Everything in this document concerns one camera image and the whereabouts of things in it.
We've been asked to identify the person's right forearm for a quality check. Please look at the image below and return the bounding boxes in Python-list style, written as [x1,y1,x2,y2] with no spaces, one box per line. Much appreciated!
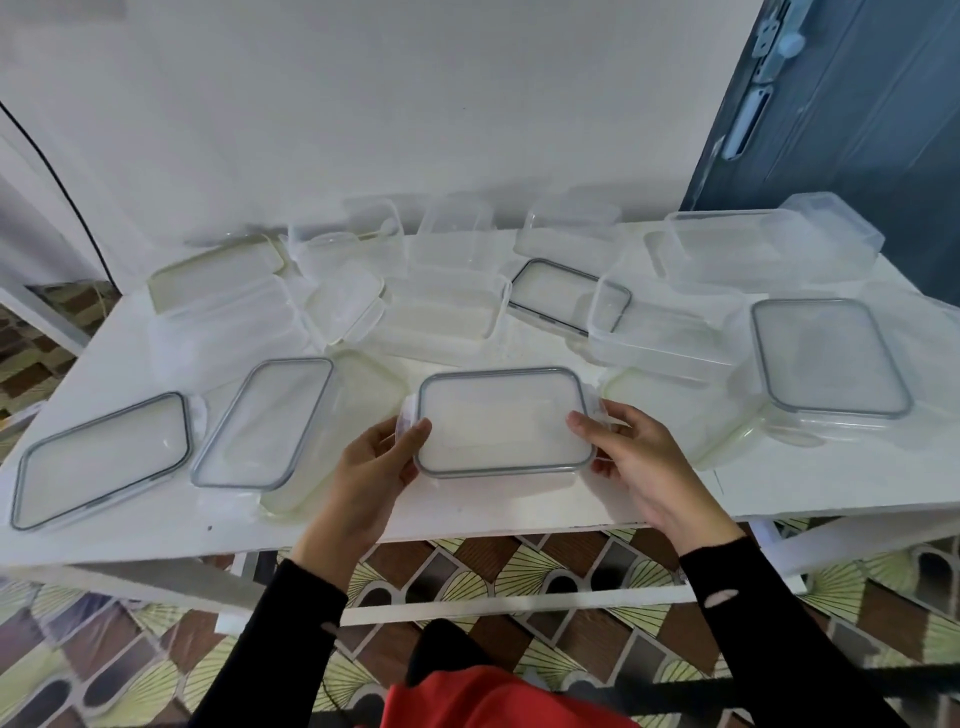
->
[663,502,909,728]

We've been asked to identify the black wall cable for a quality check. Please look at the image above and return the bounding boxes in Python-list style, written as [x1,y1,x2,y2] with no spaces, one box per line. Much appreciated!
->
[0,99,121,298]

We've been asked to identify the green-rimmed container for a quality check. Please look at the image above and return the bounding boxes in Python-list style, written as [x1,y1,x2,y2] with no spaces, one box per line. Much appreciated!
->
[258,348,412,520]

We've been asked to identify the small green-rimmed clear lid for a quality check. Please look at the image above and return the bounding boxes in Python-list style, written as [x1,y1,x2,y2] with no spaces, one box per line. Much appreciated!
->
[303,262,388,350]

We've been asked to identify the large grey-rimmed clear lid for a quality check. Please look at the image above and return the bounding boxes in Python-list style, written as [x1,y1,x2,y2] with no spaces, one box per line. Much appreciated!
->
[9,391,208,534]
[749,297,915,421]
[189,356,337,493]

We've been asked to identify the black trousers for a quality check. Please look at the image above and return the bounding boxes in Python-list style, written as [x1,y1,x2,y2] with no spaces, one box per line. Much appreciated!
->
[404,620,526,688]

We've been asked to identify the medium grey-rimmed clear lid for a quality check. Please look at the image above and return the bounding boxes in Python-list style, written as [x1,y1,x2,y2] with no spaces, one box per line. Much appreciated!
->
[507,257,634,339]
[395,365,610,481]

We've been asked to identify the square green-rimmed clear lid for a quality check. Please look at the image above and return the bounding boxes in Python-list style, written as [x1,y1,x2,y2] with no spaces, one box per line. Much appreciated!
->
[602,365,763,472]

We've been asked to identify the red garment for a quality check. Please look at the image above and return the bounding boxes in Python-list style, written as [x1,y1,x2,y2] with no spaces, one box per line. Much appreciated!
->
[380,665,639,728]

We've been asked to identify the white door frame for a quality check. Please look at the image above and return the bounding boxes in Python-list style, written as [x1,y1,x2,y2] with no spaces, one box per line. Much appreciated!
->
[0,281,91,358]

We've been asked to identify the blue-grey door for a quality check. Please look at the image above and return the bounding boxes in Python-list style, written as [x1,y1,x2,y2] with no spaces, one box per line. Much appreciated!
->
[678,0,960,307]

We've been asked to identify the person's right hand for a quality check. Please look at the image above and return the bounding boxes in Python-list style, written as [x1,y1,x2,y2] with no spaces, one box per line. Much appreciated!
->
[567,399,727,538]

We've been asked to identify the light blue door latch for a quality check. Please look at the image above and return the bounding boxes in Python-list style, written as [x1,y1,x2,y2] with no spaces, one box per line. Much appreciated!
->
[752,0,817,84]

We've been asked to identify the person's left hand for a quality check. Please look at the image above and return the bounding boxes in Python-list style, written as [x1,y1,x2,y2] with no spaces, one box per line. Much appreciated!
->
[318,416,434,543]

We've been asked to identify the white table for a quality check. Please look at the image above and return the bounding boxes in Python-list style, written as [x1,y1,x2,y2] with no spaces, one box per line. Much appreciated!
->
[0,217,960,639]

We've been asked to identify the green-lidded container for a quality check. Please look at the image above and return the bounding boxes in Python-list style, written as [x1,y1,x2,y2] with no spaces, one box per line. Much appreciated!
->
[371,267,513,363]

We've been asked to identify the person's left forearm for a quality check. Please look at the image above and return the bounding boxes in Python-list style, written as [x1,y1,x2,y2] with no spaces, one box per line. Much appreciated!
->
[187,524,391,728]

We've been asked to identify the small clear container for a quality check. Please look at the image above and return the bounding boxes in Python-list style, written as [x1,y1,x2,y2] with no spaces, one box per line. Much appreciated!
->
[513,196,625,275]

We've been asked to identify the large green-rimmed clear lid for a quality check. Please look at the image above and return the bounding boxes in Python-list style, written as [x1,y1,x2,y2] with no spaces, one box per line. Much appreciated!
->
[147,234,289,315]

